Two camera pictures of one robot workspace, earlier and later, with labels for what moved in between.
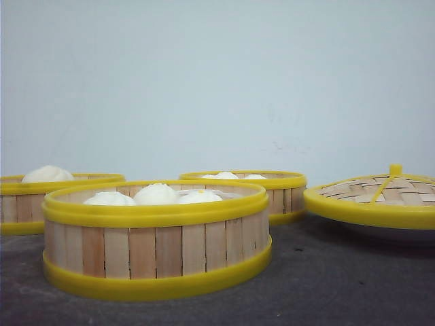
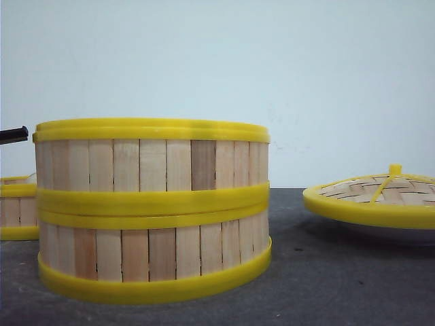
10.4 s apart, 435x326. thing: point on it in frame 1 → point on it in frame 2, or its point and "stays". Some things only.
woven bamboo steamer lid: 395,199 stays
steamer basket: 285,191 → 149,172
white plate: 359,233 stays
